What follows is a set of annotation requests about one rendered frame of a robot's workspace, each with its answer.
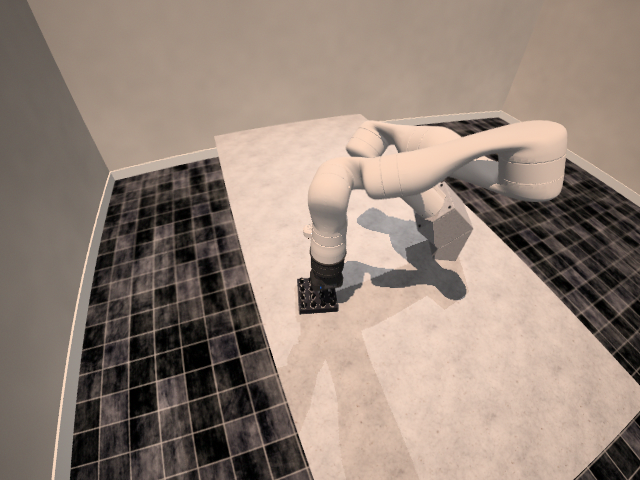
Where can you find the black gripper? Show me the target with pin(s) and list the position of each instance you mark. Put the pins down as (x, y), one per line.
(326, 263)

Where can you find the black knob box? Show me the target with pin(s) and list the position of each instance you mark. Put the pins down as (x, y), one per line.
(305, 293)

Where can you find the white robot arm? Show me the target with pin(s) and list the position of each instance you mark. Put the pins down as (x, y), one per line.
(530, 167)

